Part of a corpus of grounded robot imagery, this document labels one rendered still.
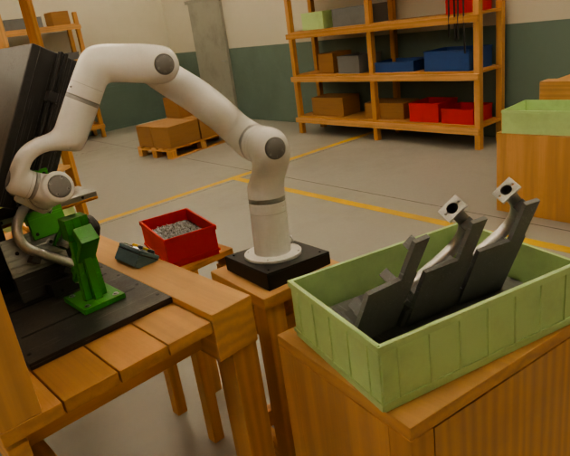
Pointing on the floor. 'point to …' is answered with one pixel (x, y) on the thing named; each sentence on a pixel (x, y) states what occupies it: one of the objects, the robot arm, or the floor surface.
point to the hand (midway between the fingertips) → (26, 204)
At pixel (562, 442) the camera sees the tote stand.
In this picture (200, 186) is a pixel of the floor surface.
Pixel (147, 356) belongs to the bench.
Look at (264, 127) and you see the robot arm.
